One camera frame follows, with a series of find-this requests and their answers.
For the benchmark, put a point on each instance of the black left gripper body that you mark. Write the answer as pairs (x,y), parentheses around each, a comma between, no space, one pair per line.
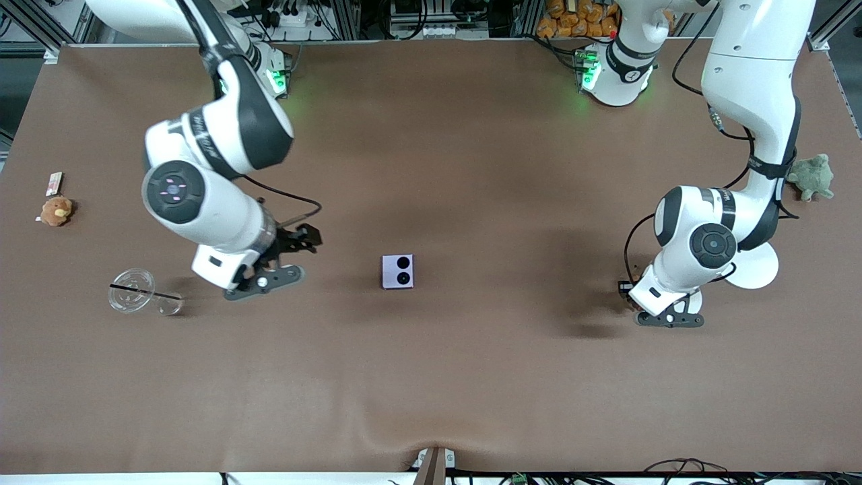
(627,288)

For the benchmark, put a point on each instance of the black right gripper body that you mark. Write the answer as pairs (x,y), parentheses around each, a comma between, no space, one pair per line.
(291,241)

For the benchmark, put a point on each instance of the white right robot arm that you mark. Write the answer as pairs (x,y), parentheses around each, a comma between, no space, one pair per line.
(202,215)

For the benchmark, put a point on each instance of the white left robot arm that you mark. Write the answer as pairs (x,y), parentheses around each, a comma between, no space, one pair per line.
(747,67)

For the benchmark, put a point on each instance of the white desk lamp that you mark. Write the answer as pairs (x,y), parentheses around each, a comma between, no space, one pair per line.
(757,269)

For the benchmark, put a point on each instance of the black drinking straw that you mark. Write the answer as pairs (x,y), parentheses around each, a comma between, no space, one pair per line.
(145,292)

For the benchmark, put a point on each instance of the clear plastic cup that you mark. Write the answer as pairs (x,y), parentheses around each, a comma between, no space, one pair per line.
(128,302)

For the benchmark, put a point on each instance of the brown table mat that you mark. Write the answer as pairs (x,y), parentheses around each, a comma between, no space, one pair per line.
(471,370)

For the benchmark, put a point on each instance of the green plush toy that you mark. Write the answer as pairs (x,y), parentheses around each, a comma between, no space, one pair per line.
(811,176)

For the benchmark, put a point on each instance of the white power strip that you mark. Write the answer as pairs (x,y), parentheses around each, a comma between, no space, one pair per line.
(296,19)

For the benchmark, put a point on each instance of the brown plush toy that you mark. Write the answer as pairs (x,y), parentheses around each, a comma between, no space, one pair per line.
(57,211)

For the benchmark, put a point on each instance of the small printed tag card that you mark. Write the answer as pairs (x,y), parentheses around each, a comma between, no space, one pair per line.
(54,183)

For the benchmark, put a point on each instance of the white socket bar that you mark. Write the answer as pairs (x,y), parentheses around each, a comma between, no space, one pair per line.
(438,30)

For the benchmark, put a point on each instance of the orange plush toys pile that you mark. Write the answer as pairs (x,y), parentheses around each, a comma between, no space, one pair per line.
(572,23)

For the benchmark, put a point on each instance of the aluminium frame post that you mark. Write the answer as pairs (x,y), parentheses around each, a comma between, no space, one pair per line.
(347,20)
(525,17)

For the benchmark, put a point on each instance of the metal table edge bracket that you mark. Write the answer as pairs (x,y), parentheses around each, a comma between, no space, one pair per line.
(432,468)

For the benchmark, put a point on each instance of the aluminium frame beam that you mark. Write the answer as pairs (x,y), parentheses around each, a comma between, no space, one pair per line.
(818,42)
(50,55)

